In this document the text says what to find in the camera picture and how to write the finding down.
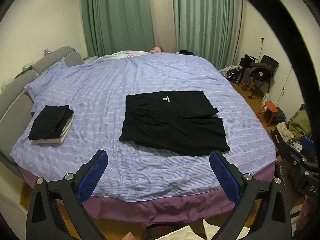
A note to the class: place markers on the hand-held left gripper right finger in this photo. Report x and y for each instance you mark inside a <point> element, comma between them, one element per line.
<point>225,177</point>

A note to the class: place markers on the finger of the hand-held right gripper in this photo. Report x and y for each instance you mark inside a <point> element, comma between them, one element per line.
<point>307,143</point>

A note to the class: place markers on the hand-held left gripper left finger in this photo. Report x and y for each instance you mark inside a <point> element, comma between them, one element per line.
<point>92,177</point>

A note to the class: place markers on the black pants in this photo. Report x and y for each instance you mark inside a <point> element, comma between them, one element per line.
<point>172,127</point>

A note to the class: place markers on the person's right hand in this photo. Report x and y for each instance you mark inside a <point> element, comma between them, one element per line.
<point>305,212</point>

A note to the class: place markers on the olive green clothing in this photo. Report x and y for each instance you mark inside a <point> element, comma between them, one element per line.
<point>300,122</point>

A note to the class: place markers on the white clothing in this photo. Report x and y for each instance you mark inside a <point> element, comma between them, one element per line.
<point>283,130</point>

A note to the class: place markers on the black box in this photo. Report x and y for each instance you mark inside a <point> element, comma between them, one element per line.
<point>278,138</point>

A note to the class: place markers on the orange stool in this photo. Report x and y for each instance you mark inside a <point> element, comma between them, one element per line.
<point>268,110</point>

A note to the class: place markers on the folded beige clothing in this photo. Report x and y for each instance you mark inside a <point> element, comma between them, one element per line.
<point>63,135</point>

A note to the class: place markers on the white plastic bag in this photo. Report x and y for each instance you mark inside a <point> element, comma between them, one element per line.
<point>265,100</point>

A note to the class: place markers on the folded black clothing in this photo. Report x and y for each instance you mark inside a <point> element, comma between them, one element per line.
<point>50,122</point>

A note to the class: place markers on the white quilted cloth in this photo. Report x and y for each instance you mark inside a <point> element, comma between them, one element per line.
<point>180,233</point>

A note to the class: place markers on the black chair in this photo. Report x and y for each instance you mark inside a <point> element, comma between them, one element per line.
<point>265,72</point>

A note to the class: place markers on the bed with lilac floral sheet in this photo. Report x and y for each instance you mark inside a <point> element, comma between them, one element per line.
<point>112,87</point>

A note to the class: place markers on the black bag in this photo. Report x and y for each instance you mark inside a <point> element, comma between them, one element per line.
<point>246,61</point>

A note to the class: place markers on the lilac floral pillow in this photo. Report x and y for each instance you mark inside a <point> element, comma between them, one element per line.
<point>47,77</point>

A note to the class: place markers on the grey padded headboard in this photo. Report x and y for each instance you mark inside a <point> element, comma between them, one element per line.
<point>15,97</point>

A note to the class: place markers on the pink floral quilt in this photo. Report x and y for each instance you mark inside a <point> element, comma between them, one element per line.
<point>120,54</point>

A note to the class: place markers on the dark cloth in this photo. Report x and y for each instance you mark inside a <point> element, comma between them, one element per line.
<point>186,52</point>

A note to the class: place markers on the purple toy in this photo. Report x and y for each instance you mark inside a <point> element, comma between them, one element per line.
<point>47,51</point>

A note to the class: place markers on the pink plush toy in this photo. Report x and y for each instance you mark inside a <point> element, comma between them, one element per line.
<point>157,50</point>

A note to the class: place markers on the green curtain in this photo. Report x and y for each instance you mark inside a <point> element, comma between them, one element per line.
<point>207,17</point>
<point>117,17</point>

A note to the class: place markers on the beige sheer curtain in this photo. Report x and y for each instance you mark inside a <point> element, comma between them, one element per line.
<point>162,12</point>

